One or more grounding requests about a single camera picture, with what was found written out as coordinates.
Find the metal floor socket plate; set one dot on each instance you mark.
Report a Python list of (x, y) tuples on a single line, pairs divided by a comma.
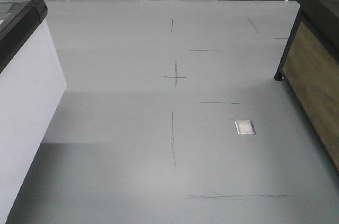
[(245, 127)]

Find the white chest freezer black lid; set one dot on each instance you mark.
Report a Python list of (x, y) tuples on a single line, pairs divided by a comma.
[(32, 84)]

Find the black wooden fruit display table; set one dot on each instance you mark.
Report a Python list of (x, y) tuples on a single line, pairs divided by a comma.
[(309, 64)]

